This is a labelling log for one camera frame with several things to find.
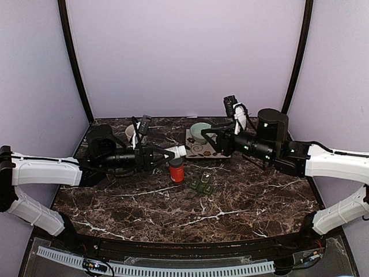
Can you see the white slotted cable duct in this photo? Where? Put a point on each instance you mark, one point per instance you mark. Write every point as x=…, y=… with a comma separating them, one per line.
x=116, y=269

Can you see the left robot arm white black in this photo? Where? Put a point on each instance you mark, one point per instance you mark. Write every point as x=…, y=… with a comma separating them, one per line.
x=106, y=155

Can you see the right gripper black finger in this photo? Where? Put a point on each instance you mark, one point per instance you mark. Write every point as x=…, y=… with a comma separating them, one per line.
x=218, y=128
x=213, y=140

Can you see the small circuit board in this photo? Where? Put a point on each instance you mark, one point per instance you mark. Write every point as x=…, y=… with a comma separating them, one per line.
x=94, y=266

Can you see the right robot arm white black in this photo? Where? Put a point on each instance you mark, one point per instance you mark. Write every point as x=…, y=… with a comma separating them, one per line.
x=271, y=145

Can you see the black right frame post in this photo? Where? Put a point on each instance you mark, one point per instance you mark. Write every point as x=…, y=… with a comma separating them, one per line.
x=306, y=21

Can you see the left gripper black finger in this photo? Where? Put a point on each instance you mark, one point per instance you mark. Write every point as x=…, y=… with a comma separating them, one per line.
x=155, y=163
x=166, y=153

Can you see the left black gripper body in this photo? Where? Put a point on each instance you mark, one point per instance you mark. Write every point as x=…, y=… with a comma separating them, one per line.
x=140, y=162

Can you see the cream ceramic mug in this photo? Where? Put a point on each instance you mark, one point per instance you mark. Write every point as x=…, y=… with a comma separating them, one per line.
x=129, y=132

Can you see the floral square coaster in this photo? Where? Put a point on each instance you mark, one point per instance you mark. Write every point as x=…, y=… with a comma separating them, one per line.
x=195, y=150

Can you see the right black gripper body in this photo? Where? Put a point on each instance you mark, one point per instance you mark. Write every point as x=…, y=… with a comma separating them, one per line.
x=229, y=148

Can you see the red pill bottle grey lid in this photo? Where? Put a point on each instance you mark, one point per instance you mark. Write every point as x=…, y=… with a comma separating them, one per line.
x=176, y=170

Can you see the black left frame post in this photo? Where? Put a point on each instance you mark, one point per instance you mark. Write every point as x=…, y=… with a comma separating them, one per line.
x=64, y=18

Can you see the black frame post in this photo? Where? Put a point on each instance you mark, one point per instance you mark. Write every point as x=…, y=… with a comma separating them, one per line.
x=306, y=21
x=64, y=18

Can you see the celadon green bowl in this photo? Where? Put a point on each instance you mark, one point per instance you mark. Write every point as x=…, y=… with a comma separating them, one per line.
x=195, y=131

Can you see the green pill organizer box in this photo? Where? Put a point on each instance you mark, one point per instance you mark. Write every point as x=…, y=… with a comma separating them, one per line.
x=203, y=185

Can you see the white pill bottle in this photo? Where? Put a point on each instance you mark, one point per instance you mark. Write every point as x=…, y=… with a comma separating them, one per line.
x=178, y=151

